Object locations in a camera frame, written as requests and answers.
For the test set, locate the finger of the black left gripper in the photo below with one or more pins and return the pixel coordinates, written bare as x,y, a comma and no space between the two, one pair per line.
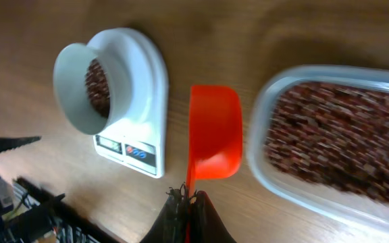
5,145

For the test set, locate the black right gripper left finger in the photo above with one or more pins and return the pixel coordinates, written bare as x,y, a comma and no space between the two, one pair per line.
170,225

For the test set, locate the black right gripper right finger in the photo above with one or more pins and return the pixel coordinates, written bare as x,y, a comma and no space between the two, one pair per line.
206,225

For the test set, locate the red plastic scoop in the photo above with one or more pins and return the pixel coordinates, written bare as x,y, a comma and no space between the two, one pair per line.
214,137

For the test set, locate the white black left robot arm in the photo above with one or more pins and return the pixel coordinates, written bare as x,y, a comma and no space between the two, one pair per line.
28,213

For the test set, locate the white digital kitchen scale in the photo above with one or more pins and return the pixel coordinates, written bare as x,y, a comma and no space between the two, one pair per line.
137,140

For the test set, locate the white round bowl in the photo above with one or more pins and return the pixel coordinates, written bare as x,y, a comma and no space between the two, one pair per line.
73,94

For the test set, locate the clear plastic bean container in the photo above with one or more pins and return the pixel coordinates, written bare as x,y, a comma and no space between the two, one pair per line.
326,145

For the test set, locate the red adzuki beans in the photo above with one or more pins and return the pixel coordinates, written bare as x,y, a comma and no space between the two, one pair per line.
339,138

